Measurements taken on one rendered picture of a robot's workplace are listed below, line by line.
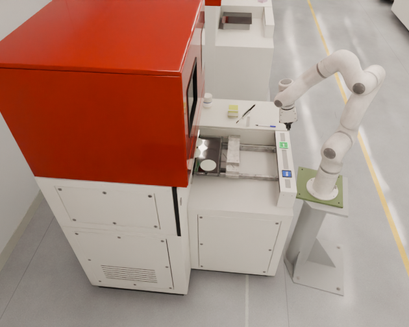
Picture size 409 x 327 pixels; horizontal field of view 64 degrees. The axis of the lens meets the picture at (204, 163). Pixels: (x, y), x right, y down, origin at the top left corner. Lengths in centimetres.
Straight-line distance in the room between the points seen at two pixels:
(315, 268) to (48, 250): 214
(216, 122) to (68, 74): 128
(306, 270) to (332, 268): 20
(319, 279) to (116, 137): 193
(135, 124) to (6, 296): 197
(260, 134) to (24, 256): 209
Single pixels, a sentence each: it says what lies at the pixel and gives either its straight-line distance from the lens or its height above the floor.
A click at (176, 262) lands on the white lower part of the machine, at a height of 53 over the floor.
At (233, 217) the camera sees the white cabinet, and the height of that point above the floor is 76.
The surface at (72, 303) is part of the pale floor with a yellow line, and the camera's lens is 273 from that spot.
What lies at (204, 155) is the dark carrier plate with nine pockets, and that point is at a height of 90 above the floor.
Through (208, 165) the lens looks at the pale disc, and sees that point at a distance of 208.
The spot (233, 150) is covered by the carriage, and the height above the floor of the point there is 88.
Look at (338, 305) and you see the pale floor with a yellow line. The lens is 272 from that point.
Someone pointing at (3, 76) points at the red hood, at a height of 177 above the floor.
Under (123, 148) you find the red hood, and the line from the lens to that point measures 142.
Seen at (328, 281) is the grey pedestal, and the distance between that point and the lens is 277.
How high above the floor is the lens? 236
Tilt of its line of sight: 44 degrees down
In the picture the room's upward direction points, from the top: straight up
